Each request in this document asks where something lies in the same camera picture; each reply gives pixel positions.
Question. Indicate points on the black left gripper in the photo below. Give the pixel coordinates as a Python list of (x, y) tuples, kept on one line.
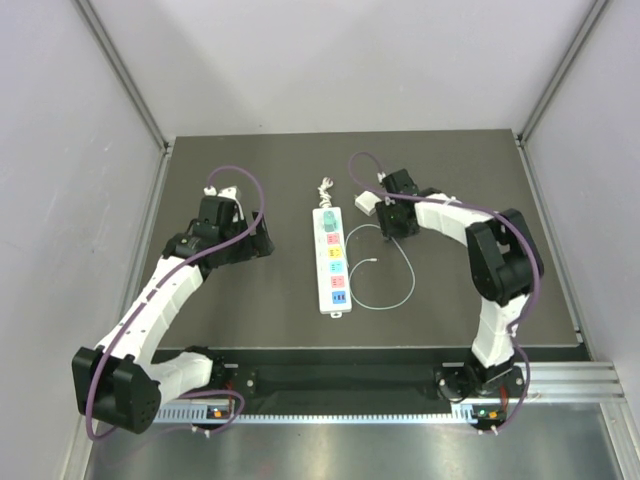
[(254, 246)]

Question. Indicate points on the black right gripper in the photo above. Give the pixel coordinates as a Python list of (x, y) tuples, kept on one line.
[(388, 229)]

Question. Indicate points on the teal USB charger plug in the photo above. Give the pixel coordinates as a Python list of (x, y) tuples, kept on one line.
[(329, 221)]

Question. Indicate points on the white power strip coloured sockets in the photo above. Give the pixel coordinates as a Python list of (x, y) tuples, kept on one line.
[(332, 269)]

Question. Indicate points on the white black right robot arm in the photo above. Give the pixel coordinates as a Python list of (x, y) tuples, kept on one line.
[(505, 265)]

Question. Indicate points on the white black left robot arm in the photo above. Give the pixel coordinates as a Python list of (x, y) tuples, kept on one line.
[(117, 382)]

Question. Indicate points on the white square charger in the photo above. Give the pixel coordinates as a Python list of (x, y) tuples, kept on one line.
[(366, 202)]

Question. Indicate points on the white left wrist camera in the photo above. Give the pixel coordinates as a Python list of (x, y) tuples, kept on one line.
[(232, 192)]

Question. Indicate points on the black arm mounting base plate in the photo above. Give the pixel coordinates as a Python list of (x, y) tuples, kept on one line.
[(453, 372)]

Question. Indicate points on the aluminium frame post left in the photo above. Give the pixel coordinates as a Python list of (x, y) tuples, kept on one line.
[(90, 16)]

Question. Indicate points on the aluminium frame post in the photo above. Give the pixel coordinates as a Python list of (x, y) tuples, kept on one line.
[(578, 41), (90, 16)]

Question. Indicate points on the aluminium frame post right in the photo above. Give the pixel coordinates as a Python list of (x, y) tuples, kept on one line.
[(578, 41)]

